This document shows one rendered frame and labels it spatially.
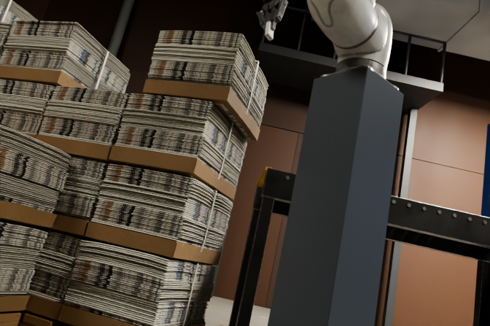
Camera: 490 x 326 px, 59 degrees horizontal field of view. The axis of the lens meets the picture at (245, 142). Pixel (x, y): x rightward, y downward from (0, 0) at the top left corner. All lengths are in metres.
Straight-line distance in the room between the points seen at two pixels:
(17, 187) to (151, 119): 0.40
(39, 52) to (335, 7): 1.03
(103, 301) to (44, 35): 0.95
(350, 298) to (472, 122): 4.97
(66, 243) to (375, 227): 0.88
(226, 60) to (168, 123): 0.26
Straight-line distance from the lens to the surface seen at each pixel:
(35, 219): 1.36
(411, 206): 1.97
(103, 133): 1.42
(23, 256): 1.38
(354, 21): 1.28
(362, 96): 1.26
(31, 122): 1.60
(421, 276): 5.44
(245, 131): 1.52
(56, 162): 1.38
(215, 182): 1.38
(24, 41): 1.79
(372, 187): 1.27
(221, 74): 1.32
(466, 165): 5.85
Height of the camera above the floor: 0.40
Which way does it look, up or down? 15 degrees up
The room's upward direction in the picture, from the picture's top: 13 degrees clockwise
